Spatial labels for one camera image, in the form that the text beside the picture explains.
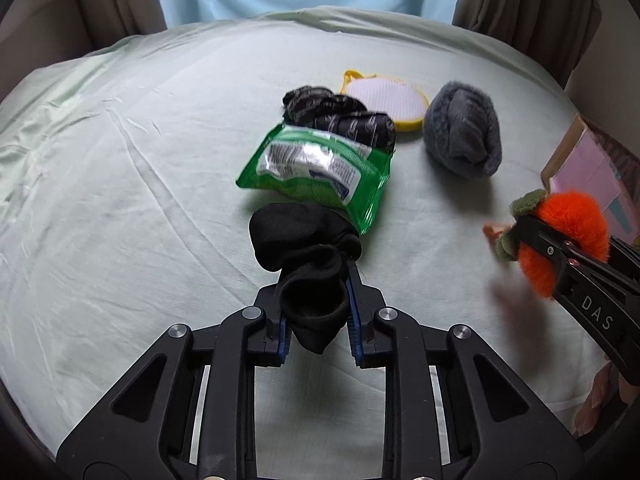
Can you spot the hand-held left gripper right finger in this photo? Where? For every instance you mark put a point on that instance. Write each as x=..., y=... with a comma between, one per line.
x=354, y=321

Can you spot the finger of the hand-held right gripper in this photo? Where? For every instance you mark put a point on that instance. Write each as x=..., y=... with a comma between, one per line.
x=537, y=237

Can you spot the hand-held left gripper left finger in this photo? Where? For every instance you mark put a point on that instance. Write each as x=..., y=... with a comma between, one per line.
x=283, y=341

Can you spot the orange plush toy green leaves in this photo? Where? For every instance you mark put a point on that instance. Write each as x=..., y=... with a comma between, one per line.
x=575, y=215

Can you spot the black sock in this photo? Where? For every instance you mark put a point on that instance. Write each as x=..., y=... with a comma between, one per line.
x=300, y=240

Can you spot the person's right hand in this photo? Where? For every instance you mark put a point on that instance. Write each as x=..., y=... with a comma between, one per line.
x=597, y=400

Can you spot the cardboard box pink inside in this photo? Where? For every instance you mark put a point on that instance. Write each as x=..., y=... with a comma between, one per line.
x=585, y=165

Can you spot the grey fuzzy rolled socks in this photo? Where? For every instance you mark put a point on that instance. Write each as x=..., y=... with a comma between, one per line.
x=465, y=127

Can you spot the green wet wipes packet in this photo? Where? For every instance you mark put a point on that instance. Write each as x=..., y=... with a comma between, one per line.
x=320, y=170

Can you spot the black patterned rolled socks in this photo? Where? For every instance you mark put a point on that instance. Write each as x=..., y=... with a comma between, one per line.
x=340, y=117

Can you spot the white round pad yellow rim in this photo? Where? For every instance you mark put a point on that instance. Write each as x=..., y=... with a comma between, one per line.
x=382, y=99

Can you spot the light green bed sheet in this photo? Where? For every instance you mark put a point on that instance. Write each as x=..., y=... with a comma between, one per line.
x=125, y=185

